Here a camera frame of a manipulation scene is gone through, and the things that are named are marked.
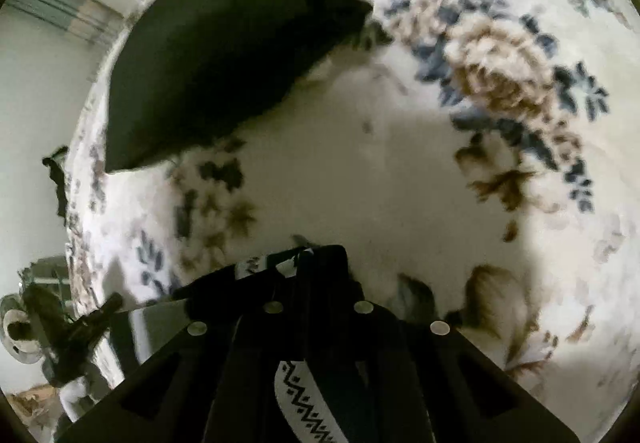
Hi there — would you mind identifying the white cloth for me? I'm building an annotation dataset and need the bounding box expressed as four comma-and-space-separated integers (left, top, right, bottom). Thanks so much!
59, 363, 103, 424

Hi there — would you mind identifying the dark green pillow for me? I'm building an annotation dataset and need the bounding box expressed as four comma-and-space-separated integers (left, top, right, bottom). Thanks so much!
106, 0, 375, 174

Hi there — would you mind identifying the floral blanket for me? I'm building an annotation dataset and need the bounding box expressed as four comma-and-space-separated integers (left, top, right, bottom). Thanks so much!
65, 0, 638, 424

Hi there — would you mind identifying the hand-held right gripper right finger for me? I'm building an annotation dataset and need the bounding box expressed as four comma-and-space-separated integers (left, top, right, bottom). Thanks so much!
320, 245, 583, 443

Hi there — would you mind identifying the white fan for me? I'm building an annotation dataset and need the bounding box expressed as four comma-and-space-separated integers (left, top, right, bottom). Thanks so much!
0, 295, 48, 365

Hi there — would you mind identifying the black garment with patterned band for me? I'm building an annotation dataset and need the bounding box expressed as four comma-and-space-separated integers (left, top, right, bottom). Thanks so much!
172, 245, 363, 443

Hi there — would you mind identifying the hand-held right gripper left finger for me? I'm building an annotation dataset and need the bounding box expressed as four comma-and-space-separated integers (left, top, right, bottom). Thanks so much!
55, 248, 321, 443

